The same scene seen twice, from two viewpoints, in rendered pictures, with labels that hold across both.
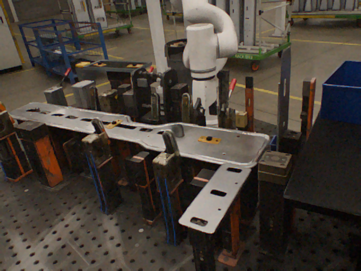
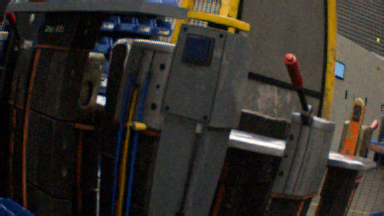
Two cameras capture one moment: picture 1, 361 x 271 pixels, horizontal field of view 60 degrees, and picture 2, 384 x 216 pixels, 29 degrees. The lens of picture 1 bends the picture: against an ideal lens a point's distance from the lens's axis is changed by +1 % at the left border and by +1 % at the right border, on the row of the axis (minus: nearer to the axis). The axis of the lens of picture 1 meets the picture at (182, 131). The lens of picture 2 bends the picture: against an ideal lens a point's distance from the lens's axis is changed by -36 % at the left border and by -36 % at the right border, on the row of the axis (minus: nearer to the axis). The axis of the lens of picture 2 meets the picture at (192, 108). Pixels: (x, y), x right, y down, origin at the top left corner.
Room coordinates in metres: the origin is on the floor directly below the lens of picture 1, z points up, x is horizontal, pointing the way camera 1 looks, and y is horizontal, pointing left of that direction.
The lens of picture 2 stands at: (3.08, 0.41, 1.11)
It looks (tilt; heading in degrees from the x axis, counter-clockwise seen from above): 3 degrees down; 175
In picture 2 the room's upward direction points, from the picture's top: 12 degrees clockwise
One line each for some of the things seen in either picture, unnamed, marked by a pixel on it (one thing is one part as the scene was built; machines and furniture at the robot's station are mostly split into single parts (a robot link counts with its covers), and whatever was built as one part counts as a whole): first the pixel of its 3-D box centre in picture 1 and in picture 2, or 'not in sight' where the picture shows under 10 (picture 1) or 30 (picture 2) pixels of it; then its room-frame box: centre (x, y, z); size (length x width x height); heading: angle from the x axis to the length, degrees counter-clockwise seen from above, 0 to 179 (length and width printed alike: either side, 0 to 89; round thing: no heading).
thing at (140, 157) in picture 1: (147, 189); not in sight; (0.95, 0.16, 0.84); 0.11 x 0.08 x 0.29; 147
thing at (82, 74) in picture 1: (93, 102); (180, 204); (1.80, 0.52, 0.92); 0.08 x 0.08 x 0.44; 57
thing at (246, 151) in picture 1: (110, 125); (67, 91); (1.25, 0.32, 1.00); 1.38 x 0.22 x 0.02; 57
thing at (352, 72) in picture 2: not in sight; (351, 88); (-10.13, 3.91, 1.22); 2.40 x 0.54 x 2.45; 127
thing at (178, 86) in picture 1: (184, 127); not in sight; (1.30, -0.01, 0.91); 0.07 x 0.05 x 0.42; 147
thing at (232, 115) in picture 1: (228, 147); not in sight; (1.13, -0.18, 0.88); 0.07 x 0.06 x 0.35; 147
